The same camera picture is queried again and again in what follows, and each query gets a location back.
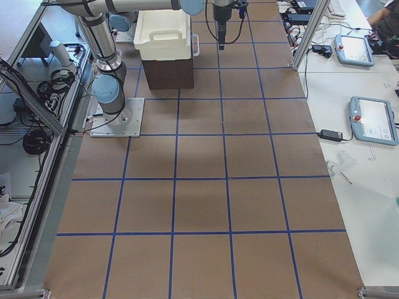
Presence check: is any dark brown drawer cabinet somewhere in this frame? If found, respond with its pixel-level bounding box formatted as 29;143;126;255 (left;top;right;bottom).
142;58;194;90

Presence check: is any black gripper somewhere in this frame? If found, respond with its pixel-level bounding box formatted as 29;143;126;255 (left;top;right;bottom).
212;0;234;50

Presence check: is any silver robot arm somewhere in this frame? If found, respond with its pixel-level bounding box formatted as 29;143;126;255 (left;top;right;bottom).
55;1;207;85

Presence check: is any far teach pendant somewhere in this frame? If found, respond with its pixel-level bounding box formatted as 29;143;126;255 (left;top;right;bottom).
334;34;375;67

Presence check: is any teach pendant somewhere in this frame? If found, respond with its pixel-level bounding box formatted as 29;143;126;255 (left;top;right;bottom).
349;96;398;146
334;34;375;67

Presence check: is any white plastic tray bin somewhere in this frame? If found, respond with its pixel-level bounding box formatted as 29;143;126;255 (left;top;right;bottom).
133;10;191;61

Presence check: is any wooden drawer with white handle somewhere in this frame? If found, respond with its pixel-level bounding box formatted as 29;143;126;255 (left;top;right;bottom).
191;34;200;57

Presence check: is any clear plastic part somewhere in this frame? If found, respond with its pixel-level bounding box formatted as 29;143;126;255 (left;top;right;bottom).
325;150;356;178

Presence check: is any aluminium frame post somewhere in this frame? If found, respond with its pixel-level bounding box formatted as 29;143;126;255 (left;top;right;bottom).
292;0;330;70

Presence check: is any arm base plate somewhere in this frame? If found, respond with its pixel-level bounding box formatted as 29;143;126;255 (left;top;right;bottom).
89;98;145;138

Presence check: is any near teach pendant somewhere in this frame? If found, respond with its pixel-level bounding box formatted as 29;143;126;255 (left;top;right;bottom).
349;96;398;146

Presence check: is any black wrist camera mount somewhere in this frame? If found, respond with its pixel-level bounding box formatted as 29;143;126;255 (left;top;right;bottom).
233;0;248;19

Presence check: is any black power adapter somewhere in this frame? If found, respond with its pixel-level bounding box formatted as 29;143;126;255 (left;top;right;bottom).
317;129;344;142

